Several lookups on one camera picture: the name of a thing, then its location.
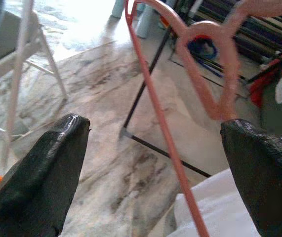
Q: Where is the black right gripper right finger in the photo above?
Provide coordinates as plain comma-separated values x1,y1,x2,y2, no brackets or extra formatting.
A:
219,118,282,237

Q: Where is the pink plastic hanger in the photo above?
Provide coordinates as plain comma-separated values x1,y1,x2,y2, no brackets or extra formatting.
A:
124,0,282,237

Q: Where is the small white plastic chair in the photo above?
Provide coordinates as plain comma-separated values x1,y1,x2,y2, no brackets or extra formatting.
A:
111,0,158,39

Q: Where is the grey-green sofa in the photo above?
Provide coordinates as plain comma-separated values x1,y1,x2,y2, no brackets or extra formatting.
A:
258,66,282,139

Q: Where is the black metal drying rack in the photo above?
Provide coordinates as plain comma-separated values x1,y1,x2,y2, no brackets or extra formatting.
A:
120,0,282,178

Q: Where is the white hanging garment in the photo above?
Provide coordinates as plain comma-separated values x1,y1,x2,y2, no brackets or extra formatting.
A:
166,133,282,237

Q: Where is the white folding chair dark seat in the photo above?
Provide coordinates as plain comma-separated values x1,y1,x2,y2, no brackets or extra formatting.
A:
0,0,69,171

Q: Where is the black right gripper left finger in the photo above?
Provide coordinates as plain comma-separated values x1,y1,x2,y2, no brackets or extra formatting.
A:
0,113,91,237

